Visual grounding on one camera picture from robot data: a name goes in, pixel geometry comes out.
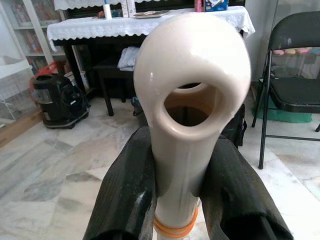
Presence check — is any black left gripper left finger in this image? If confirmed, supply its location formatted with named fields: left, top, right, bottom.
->
left=82, top=126, right=158, bottom=240

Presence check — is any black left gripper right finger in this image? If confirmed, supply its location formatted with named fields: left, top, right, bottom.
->
left=199, top=136, right=295, bottom=240

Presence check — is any cream plastic broom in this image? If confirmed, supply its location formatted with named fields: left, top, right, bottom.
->
left=133, top=12, right=252, bottom=240

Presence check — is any green bag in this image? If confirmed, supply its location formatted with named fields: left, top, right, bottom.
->
left=252, top=82, right=313, bottom=125

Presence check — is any black canister vacuum cleaner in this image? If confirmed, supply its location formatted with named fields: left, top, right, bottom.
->
left=32, top=73, right=91, bottom=130

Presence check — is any black piano bench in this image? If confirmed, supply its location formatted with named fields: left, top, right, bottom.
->
left=92, top=56, right=137, bottom=117

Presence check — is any long cardboard box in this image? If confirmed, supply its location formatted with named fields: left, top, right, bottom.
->
left=0, top=109, right=43, bottom=148

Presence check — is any light blue folded towel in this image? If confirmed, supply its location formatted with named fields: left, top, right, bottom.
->
left=117, top=46, right=141, bottom=72

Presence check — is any black upright piano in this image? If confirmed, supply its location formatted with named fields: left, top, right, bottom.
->
left=52, top=0, right=248, bottom=101

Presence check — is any pastel coloured cushion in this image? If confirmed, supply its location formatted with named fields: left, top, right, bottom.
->
left=271, top=47, right=320, bottom=56

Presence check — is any white lace piano cloth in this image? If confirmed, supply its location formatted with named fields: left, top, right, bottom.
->
left=46, top=5, right=256, bottom=52
left=53, top=0, right=126, bottom=11

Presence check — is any white bookshelf with books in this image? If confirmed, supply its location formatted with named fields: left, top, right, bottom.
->
left=0, top=0, right=66, bottom=73

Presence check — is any silver tray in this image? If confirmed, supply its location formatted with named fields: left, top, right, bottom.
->
left=133, top=10, right=171, bottom=19

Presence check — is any white paper roll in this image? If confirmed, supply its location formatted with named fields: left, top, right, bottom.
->
left=103, top=3, right=113, bottom=20

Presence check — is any black folding chair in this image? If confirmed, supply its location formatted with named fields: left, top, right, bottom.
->
left=251, top=11, right=320, bottom=170

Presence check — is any tall white carton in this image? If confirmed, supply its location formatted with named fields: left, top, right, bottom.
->
left=121, top=0, right=137, bottom=18

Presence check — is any blue box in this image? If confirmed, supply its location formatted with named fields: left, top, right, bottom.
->
left=203, top=0, right=230, bottom=12

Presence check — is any white wire cage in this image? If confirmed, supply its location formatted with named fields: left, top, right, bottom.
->
left=0, top=56, right=38, bottom=126

